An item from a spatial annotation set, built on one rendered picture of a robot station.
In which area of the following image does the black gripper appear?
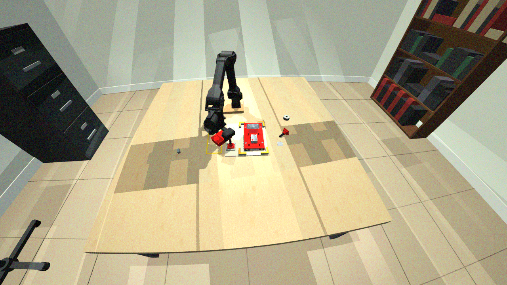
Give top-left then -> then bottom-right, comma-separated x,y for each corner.
218,116 -> 235,142

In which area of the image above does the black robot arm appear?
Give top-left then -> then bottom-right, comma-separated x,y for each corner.
203,51 -> 242,135

